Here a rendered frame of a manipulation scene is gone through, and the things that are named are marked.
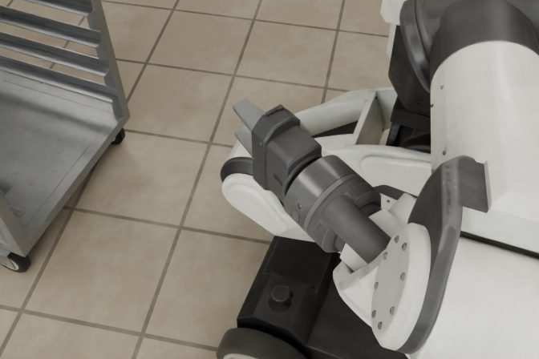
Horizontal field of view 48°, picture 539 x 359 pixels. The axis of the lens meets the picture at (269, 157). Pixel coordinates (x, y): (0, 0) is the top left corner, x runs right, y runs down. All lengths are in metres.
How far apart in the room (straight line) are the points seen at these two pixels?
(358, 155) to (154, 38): 1.32
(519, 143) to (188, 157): 1.41
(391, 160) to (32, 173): 0.97
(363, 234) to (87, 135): 1.16
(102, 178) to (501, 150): 1.44
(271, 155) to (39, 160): 1.03
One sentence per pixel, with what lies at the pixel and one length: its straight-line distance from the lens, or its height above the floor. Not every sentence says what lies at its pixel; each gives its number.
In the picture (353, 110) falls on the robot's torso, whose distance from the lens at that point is 1.06.
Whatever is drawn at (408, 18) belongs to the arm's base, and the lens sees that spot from 0.56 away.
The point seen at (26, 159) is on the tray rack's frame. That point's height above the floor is 0.15.
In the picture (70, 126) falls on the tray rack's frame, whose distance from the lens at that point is 1.69.
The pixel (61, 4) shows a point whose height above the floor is 0.50.
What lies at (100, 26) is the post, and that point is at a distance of 1.48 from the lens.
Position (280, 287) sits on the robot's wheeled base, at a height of 0.25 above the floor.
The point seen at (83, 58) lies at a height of 0.33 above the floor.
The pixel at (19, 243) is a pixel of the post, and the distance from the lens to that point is 1.46.
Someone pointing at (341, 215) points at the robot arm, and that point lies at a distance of 0.60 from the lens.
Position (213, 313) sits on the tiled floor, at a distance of 1.47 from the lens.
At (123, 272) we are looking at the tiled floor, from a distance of 1.55.
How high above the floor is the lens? 1.32
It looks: 50 degrees down
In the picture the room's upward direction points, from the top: straight up
